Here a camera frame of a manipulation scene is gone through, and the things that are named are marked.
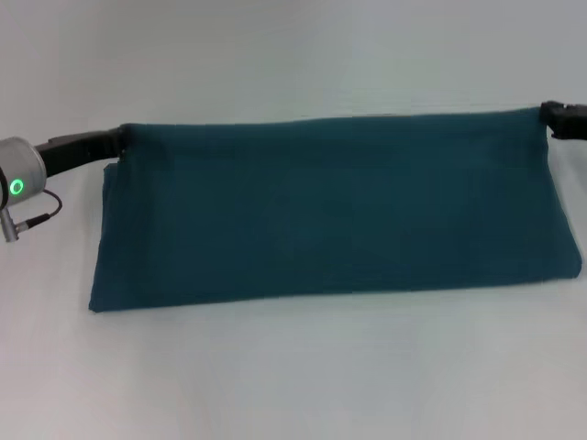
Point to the blue shirt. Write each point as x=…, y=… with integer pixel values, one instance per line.
x=321, y=206

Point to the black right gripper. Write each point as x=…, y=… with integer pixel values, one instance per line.
x=571, y=124

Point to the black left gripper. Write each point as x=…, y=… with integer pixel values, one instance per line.
x=75, y=149

